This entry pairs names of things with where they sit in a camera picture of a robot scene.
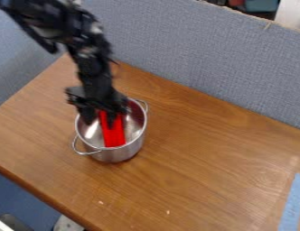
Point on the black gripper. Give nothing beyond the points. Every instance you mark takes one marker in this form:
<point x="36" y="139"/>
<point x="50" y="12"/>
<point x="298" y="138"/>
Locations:
<point x="95" y="94"/>

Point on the red block object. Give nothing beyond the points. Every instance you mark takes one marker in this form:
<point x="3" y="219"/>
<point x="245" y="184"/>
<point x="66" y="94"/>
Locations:
<point x="112" y="136"/>

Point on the blue tape strip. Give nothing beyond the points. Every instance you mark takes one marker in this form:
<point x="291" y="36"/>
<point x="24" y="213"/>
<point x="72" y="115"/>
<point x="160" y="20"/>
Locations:
<point x="290" y="213"/>

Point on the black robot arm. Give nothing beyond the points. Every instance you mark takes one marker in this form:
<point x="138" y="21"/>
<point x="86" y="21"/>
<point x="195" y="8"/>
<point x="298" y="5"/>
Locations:
<point x="59" y="23"/>

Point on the metal pot with handles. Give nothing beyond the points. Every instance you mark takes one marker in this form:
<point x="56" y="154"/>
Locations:
<point x="88" y="143"/>

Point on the blue fabric partition wall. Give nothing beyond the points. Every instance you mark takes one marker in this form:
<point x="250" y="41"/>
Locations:
<point x="237" y="57"/>

